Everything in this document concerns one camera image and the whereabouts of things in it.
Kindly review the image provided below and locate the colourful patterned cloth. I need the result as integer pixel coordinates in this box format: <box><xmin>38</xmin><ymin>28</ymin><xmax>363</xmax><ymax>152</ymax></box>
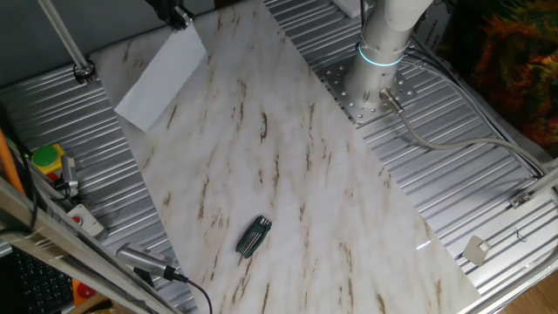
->
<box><xmin>439</xmin><ymin>0</ymin><xmax>558</xmax><ymax>158</ymax></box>

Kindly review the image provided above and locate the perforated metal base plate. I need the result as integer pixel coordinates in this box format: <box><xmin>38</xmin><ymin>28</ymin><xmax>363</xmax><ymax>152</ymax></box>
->
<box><xmin>316</xmin><ymin>56</ymin><xmax>418</xmax><ymax>128</ymax></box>

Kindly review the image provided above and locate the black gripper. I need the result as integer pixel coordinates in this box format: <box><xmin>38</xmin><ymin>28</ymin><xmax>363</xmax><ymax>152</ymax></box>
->
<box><xmin>146</xmin><ymin>0</ymin><xmax>195</xmax><ymax>32</ymax></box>

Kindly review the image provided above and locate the green hex key set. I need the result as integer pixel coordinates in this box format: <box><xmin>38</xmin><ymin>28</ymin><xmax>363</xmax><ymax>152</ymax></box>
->
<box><xmin>235</xmin><ymin>215</ymin><xmax>273</xmax><ymax>259</ymax></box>

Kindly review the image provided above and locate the marble pattern table mat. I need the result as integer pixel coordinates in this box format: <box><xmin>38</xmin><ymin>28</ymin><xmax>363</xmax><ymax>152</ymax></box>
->
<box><xmin>89</xmin><ymin>0</ymin><xmax>481</xmax><ymax>314</ymax></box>

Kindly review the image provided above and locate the black keyboard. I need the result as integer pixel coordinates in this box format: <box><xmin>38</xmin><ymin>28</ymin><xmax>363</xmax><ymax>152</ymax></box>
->
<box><xmin>10</xmin><ymin>248</ymin><xmax>75</xmax><ymax>314</ymax></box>

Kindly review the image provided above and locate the white cable bundle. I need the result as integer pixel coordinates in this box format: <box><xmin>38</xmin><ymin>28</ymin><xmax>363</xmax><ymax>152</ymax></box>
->
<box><xmin>400</xmin><ymin>47</ymin><xmax>546</xmax><ymax>175</ymax></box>

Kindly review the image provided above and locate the white box red print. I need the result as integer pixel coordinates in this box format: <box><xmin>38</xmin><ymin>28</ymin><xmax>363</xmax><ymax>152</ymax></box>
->
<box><xmin>412</xmin><ymin>8</ymin><xmax>454</xmax><ymax>58</ymax></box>

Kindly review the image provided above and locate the grey cable with metal connector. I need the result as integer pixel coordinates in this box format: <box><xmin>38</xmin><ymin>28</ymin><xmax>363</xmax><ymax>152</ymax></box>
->
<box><xmin>378</xmin><ymin>86</ymin><xmax>551</xmax><ymax>175</ymax></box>

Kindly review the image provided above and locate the aluminium profile bar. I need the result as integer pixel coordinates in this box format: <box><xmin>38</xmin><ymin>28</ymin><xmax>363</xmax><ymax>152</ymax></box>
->
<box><xmin>522</xmin><ymin>156</ymin><xmax>558</xmax><ymax>197</ymax></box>

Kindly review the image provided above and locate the orange pole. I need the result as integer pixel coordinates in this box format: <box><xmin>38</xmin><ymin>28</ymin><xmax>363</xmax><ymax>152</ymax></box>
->
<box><xmin>0</xmin><ymin>128</ymin><xmax>25</xmax><ymax>195</ymax></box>

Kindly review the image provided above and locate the aluminium frame beam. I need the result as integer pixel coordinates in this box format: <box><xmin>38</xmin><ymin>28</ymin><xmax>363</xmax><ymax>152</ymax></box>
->
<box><xmin>0</xmin><ymin>176</ymin><xmax>175</xmax><ymax>314</ymax></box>

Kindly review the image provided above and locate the white paper sheet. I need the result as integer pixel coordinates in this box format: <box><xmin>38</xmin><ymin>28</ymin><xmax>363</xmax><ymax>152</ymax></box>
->
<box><xmin>113</xmin><ymin>22</ymin><xmax>208</xmax><ymax>133</ymax></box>

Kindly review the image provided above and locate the black base cable bundle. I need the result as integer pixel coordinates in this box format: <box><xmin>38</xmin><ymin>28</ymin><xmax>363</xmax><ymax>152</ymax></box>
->
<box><xmin>357</xmin><ymin>0</ymin><xmax>370</xmax><ymax>43</ymax></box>

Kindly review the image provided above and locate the small metal corner bracket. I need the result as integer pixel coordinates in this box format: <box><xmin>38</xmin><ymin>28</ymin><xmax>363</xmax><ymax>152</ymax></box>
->
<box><xmin>508</xmin><ymin>189</ymin><xmax>535</xmax><ymax>209</ymax></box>

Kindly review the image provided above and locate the grey box red button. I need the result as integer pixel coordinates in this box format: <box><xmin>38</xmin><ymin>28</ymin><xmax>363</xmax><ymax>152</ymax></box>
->
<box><xmin>65</xmin><ymin>202</ymin><xmax>105</xmax><ymax>239</ymax></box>

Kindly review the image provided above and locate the black camera cable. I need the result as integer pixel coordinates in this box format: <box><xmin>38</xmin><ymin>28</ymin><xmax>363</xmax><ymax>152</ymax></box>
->
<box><xmin>167</xmin><ymin>268</ymin><xmax>214</xmax><ymax>314</ymax></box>

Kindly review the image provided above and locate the aluminium pole with black foot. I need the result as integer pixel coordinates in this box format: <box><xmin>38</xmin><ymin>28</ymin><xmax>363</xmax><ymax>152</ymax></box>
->
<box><xmin>36</xmin><ymin>0</ymin><xmax>97</xmax><ymax>86</ymax></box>

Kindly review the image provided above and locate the green button yellow box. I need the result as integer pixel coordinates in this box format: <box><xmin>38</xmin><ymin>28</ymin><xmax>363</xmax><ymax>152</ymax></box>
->
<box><xmin>31</xmin><ymin>143</ymin><xmax>67</xmax><ymax>183</ymax></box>

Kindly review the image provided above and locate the orange box red button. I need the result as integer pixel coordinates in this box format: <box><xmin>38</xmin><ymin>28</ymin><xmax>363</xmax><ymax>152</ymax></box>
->
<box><xmin>71</xmin><ymin>277</ymin><xmax>98</xmax><ymax>307</ymax></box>

